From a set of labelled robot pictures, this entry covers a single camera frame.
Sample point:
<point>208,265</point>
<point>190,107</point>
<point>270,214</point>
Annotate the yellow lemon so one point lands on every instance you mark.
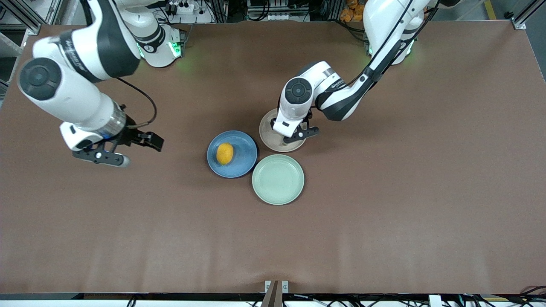
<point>225,153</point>

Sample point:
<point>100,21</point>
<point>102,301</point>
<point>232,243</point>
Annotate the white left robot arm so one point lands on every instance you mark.
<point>384,25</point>

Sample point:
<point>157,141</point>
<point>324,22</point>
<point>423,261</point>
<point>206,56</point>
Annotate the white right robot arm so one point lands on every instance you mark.
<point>68,98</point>

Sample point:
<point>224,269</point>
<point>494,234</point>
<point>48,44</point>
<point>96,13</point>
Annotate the beige plate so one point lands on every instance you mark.
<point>266,136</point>

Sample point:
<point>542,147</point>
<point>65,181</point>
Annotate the pale green plate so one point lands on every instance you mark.
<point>278,180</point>

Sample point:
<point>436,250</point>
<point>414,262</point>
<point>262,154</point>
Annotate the blue plate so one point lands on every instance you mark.
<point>243,157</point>

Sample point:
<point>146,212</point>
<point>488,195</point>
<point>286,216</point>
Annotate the long white power strip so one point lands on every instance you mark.
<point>283,17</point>

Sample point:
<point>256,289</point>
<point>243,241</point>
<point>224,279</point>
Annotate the bag of orange items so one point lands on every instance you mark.
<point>352,12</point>

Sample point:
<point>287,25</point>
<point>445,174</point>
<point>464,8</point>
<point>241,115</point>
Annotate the white power strip with plugs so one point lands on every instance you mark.
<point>186,7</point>

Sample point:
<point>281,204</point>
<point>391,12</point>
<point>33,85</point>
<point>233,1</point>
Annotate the metal table edge bracket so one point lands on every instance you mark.
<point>276,292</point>

